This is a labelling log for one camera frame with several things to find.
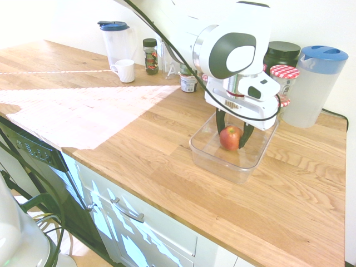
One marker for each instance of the black protein powder tub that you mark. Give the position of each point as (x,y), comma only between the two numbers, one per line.
(282,53)

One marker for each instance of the tall jar red gingham lid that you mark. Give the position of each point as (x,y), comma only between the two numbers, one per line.
(286,75)

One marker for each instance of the dark lid spice jar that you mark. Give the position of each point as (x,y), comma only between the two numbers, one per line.
(150,58)

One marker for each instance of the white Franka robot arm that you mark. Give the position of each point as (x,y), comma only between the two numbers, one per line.
(222,25)

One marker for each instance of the large pitcher light blue lid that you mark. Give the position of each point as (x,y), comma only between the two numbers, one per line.
(314,89)

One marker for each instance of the clear pitcher dark blue lid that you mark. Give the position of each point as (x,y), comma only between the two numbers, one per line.
(116,44)

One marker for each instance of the clear plastic container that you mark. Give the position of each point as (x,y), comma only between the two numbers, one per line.
(217,164)

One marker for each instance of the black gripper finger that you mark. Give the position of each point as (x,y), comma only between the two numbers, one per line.
(221,121)
(247,135)

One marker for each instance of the black dishwasher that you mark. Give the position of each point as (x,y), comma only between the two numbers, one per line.
(41,167)

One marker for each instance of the small jar red gingham lid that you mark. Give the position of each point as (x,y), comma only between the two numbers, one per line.
(204,79)
(284,107)

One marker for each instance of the white yogurt cup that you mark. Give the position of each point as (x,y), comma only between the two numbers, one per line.
(188,83)

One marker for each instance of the white ceramic mug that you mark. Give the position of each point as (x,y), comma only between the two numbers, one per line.
(126,71)

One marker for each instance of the white cabinet drawer front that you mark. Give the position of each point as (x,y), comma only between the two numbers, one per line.
(167,231)

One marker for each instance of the silver cabinet knob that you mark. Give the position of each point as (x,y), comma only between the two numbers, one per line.
(91,207)

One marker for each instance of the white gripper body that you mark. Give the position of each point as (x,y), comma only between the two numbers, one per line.
(250,111)

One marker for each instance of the red apple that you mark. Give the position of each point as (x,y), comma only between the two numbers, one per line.
(229,139)

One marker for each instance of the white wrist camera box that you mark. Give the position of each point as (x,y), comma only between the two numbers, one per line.
(264,86)

